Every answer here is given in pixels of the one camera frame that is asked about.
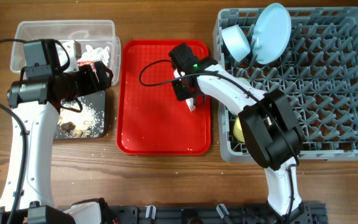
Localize white plastic fork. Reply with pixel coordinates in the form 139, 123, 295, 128
185, 98, 196, 111

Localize red strawberry cake wrapper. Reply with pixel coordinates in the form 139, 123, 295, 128
77, 61, 98, 82

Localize rice and food scraps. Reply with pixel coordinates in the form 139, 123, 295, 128
55, 104, 105, 139

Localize white tissue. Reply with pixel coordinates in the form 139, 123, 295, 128
78, 45, 110, 65

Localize mint green bowl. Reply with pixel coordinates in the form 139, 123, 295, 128
228, 77, 250, 115

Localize yellow plastic cup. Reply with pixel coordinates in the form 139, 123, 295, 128
233, 118, 245, 142

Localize light blue bowl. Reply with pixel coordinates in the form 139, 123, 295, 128
222, 25, 250, 62

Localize light blue plate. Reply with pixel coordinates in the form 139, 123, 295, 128
251, 3, 291, 65

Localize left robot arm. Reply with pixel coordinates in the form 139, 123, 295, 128
0, 39, 116, 223

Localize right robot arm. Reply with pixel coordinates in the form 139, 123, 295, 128
167, 43, 304, 223

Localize black food waste tray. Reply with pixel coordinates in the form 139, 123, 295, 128
54, 91, 106, 139

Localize clear plastic waste bin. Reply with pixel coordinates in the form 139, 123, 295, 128
15, 20, 121, 85

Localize grey dishwasher rack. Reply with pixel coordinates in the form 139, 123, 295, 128
213, 7, 358, 161

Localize red plastic tray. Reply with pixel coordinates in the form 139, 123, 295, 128
116, 40, 212, 156

